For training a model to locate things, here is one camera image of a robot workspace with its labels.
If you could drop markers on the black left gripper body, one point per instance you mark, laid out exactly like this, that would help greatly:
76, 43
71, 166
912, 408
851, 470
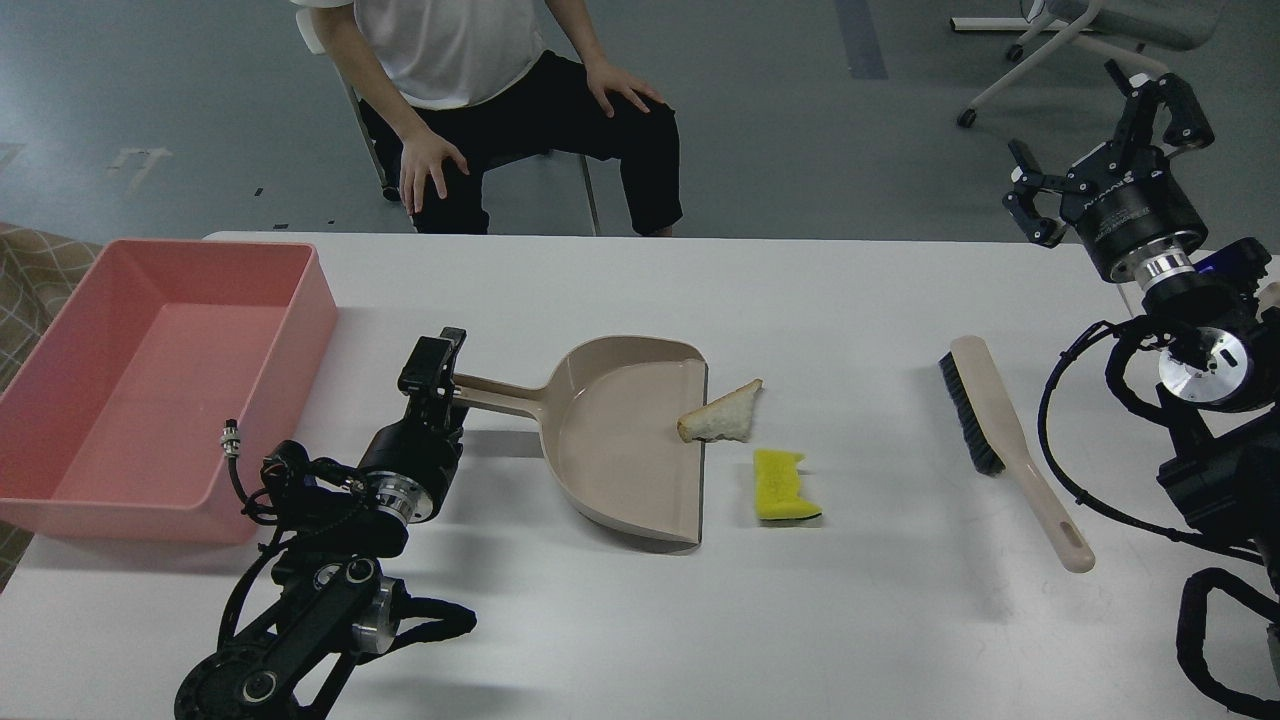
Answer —
411, 463

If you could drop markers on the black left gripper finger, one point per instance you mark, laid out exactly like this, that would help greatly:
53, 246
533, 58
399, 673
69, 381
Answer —
455, 337
421, 376

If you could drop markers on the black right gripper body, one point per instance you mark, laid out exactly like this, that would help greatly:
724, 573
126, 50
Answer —
1120, 206

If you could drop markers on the beige plastic dustpan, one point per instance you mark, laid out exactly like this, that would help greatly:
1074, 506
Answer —
607, 420

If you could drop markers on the beige hand brush black bristles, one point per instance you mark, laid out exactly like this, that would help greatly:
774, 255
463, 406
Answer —
996, 442

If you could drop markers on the triangular bread slice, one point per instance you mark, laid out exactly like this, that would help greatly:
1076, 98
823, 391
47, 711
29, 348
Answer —
729, 417

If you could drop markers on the yellow green sponge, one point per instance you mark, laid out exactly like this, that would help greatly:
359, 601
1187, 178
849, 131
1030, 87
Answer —
778, 487

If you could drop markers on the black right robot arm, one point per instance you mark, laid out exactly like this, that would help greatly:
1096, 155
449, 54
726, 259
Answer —
1201, 358

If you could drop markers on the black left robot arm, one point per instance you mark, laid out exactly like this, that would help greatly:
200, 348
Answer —
316, 603

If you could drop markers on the pink plastic bin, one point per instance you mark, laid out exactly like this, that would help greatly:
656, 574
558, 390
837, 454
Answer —
112, 427

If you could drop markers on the white office chair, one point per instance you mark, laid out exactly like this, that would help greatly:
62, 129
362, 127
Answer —
1120, 31

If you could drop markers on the beige stone block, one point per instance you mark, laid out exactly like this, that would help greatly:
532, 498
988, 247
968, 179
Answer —
1267, 297

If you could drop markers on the seated person white shirt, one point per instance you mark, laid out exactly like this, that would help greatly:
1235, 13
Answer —
453, 86

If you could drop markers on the beige patterned cloth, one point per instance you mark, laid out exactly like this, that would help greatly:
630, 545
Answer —
39, 272

